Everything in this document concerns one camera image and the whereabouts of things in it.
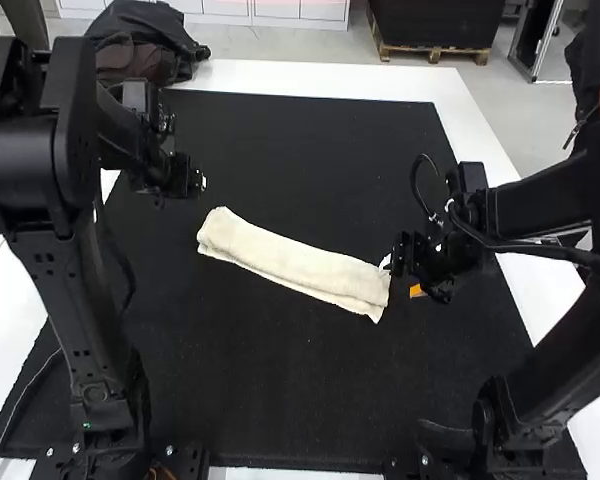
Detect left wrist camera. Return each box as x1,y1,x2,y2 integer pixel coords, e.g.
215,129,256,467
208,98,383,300
121,78,150,115

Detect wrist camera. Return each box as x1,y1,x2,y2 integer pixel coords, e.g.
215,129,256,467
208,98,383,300
453,160,489,195
121,78,150,115

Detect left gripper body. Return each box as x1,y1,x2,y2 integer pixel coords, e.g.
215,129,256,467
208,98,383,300
128,152,207,200

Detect dark jacket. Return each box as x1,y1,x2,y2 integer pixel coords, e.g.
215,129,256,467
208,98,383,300
83,0,212,85

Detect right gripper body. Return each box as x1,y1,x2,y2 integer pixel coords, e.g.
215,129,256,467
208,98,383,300
389,218,485,305

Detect grey cupboard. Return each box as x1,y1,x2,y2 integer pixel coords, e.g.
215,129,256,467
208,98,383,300
182,0,352,30

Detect metal frame cart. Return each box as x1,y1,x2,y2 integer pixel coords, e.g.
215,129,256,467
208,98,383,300
506,0,565,85

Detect person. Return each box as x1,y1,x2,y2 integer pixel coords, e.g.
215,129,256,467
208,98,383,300
561,0,600,151

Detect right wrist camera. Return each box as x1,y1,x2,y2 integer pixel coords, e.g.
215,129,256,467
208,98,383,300
453,160,489,195

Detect black cable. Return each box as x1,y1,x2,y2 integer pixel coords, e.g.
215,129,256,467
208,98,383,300
411,153,462,225

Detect wooden pallet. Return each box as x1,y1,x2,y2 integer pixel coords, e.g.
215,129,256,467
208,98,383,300
366,8,492,67

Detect pale towel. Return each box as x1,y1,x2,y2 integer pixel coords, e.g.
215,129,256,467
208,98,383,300
195,204,393,326

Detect black mat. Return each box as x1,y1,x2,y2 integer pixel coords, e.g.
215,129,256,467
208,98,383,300
0,88,589,476

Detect black crate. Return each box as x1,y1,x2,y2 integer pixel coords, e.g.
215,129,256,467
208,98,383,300
367,0,505,50

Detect person's legs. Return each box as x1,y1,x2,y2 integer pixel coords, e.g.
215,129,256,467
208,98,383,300
0,0,50,52

